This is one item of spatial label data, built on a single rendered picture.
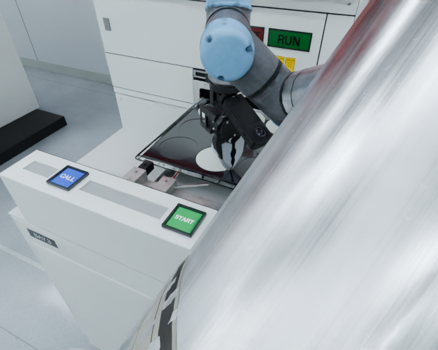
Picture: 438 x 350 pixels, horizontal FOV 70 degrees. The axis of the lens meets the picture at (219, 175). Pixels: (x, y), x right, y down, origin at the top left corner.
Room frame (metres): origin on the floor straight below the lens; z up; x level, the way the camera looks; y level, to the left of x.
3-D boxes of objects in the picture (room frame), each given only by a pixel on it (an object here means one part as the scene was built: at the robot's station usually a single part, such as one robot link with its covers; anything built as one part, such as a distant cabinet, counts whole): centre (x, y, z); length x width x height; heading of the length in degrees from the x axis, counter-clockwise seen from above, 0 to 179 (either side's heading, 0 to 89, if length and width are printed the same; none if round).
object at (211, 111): (0.58, -0.01, 1.05); 0.09 x 0.08 x 0.12; 34
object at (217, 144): (0.55, -0.01, 0.99); 0.05 x 0.02 x 0.09; 124
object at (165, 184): (0.49, 0.13, 0.89); 0.08 x 0.03 x 0.03; 155
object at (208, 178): (0.54, 0.04, 0.90); 0.38 x 0.01 x 0.01; 65
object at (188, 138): (0.71, -0.04, 0.90); 0.34 x 0.34 x 0.01; 65
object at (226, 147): (0.57, 0.00, 0.95); 0.06 x 0.03 x 0.09; 34
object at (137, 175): (0.52, 0.20, 0.89); 0.08 x 0.03 x 0.03; 155
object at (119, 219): (0.40, 0.17, 0.89); 0.55 x 0.09 x 0.14; 65
